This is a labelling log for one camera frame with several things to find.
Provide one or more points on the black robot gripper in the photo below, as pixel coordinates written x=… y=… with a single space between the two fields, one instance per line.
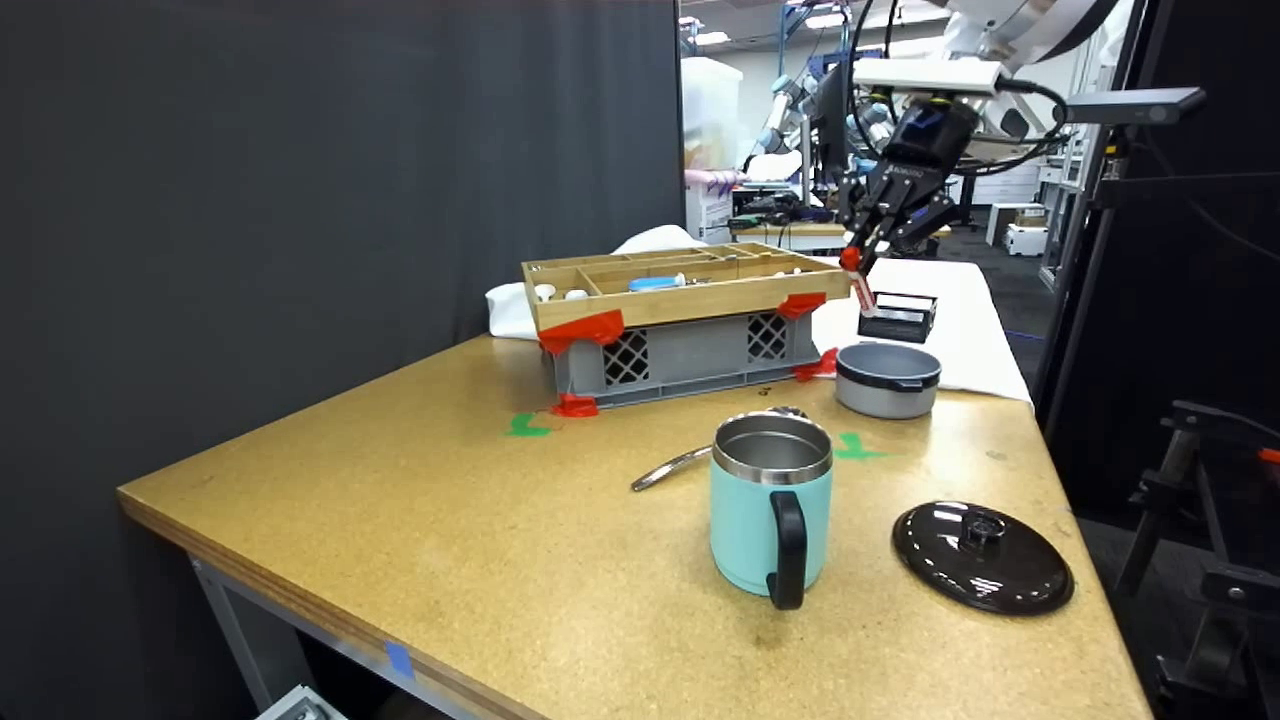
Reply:
x=932 y=141

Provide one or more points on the red and white marker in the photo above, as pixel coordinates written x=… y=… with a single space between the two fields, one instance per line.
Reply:
x=864 y=280

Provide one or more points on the silver metal spoon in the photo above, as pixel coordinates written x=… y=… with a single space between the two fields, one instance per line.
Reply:
x=664 y=471

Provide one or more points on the black mesh basket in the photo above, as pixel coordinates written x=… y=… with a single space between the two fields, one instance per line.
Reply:
x=896 y=320

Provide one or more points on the red grey crate with board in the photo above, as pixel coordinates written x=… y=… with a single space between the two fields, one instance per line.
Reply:
x=973 y=320

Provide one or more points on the wooden cutlery tray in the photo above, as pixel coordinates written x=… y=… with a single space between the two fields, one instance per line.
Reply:
x=695 y=307

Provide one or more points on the green tape piece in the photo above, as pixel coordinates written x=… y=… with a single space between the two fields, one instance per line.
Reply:
x=855 y=447
x=531 y=424

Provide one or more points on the grey plastic crate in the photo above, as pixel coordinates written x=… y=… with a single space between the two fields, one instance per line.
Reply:
x=695 y=349

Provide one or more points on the blue small utensil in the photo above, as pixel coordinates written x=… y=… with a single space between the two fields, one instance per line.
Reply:
x=654 y=280

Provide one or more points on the black round lid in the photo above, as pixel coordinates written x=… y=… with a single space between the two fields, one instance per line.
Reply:
x=983 y=561

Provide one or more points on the black metal stand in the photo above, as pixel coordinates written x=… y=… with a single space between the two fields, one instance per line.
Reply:
x=1214 y=561

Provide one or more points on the black curtain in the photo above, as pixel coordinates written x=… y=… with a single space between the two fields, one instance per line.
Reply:
x=335 y=203

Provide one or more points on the blue tape piece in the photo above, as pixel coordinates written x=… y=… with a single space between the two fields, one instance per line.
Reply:
x=398 y=659

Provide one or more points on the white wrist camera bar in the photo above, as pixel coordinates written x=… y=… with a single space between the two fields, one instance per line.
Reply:
x=927 y=76

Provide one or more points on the black stereo camera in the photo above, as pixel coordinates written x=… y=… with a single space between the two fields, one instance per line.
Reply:
x=1132 y=105

